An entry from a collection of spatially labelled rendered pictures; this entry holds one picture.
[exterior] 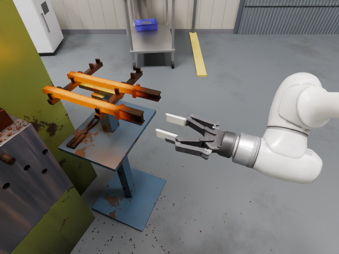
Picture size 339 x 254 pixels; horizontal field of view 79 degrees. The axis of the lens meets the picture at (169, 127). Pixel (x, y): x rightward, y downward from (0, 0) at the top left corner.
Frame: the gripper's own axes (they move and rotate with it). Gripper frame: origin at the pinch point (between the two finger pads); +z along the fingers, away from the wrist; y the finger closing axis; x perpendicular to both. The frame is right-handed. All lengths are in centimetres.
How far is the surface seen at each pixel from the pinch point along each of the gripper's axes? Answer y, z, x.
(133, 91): 10.3, 18.5, 1.6
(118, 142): 4.9, 27.5, -26.0
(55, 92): -1.0, 44.9, 1.2
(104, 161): -6.0, 27.6, -26.0
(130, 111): -0.3, 13.6, 2.2
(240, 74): 213, -11, -98
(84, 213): -16, 50, -81
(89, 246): -28, 43, -98
